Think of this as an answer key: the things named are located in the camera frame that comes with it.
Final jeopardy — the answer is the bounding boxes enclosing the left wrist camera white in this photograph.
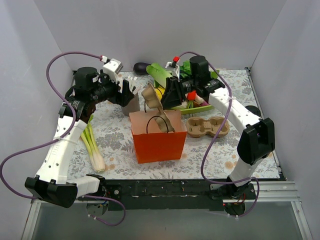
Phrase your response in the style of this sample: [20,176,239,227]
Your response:
[102,58,123,83]

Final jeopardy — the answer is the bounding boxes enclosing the purple cable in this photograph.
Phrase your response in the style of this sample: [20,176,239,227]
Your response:
[172,51,260,218]
[0,51,126,227]

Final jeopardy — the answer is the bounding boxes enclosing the leafy green herb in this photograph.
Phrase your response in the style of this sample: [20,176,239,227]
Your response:
[210,70,220,79]

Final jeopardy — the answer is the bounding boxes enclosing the dark purple eggplant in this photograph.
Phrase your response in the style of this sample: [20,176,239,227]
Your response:
[133,62,150,76]

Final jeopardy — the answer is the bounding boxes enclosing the cardboard cup carrier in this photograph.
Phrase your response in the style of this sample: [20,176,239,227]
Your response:
[185,116,230,138]
[141,83,175,133]

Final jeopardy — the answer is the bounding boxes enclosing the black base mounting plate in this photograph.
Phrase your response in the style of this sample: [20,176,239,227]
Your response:
[91,179,256,211]

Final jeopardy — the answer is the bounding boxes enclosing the orange carrot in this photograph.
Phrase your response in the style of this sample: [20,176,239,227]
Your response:
[187,90,197,101]

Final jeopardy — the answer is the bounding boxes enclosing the yellow cabbage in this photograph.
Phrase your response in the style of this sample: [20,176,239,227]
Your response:
[154,86,165,100]

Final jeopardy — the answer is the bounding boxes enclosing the green plastic basket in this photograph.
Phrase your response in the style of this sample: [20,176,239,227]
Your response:
[153,80,213,115]

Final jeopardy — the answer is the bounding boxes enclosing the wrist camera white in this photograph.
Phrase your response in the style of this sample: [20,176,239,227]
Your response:
[102,58,123,83]
[165,56,180,79]

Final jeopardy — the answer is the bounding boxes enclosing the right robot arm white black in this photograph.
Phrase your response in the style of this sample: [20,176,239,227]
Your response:
[161,54,275,199]

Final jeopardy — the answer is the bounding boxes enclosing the green celery stalk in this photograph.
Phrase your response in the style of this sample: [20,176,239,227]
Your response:
[80,115,106,173]

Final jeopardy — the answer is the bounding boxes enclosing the orange paper bag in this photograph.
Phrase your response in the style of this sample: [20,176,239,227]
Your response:
[129,110,187,164]

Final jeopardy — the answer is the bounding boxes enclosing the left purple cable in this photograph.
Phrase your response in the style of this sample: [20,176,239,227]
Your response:
[0,51,126,227]

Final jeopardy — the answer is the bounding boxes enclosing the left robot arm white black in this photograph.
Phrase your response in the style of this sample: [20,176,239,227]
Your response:
[24,65,134,208]

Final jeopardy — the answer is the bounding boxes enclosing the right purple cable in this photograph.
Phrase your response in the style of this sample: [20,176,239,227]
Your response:
[172,51,260,218]

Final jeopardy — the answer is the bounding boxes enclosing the aluminium frame rail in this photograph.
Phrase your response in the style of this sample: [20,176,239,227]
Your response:
[25,176,300,208]

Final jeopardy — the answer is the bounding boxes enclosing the napa cabbage long green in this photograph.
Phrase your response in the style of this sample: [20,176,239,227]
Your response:
[146,62,172,88]

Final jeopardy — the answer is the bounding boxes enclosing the floral tablecloth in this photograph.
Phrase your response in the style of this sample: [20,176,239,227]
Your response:
[48,69,282,180]

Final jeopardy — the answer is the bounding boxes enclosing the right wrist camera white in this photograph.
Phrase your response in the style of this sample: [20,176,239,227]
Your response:
[165,56,180,79]

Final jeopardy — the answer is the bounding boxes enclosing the grey straw holder cup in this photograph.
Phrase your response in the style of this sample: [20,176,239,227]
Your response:
[121,94,141,117]

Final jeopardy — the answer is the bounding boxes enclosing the black plastic cup lid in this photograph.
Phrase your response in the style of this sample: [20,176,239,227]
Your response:
[245,105,262,117]

